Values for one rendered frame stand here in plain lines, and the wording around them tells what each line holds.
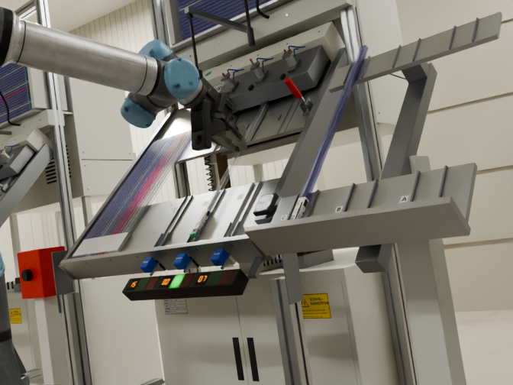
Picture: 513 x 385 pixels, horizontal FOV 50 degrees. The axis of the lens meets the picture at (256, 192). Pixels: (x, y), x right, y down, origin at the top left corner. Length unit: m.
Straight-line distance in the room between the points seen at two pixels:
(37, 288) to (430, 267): 1.35
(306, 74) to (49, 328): 1.18
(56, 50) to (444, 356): 0.83
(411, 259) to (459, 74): 2.99
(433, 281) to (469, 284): 2.92
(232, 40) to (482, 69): 2.38
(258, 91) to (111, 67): 0.59
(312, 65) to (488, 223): 2.53
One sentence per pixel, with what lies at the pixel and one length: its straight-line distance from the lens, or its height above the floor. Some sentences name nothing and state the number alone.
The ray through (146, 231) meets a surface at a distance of 1.42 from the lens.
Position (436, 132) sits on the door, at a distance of 3.89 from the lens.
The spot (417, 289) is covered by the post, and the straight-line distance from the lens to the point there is 1.00.
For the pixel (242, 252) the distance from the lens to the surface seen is 1.14.
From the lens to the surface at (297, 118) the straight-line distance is 1.41.
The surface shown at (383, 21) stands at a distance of 1.90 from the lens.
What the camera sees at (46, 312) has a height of 0.57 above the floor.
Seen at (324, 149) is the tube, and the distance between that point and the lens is 0.98.
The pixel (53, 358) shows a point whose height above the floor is 0.42.
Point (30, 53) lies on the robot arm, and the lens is 1.02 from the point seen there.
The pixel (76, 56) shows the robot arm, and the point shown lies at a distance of 1.03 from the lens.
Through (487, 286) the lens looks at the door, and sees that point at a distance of 3.88.
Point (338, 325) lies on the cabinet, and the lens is 1.39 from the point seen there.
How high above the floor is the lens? 0.75
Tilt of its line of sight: 4 degrees up
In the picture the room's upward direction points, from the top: 8 degrees counter-clockwise
